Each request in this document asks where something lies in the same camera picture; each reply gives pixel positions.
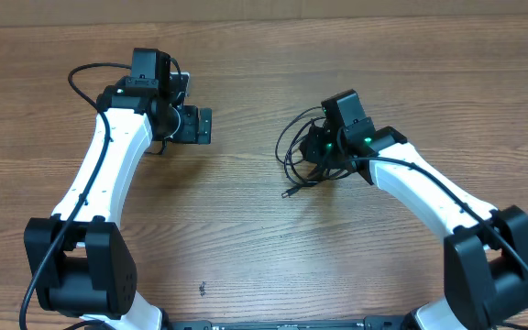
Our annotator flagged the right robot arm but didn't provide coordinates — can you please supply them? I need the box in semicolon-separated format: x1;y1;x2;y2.
299;90;528;329

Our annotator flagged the cardboard back panel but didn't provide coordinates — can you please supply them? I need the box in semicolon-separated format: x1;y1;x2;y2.
0;0;528;28

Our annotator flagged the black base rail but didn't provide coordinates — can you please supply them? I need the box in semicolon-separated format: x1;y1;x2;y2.
163;315;419;330

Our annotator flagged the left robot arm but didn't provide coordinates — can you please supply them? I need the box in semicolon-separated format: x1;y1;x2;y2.
18;48;213;329

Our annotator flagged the black USB cable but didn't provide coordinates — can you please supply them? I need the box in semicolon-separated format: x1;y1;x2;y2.
274;105;352;200

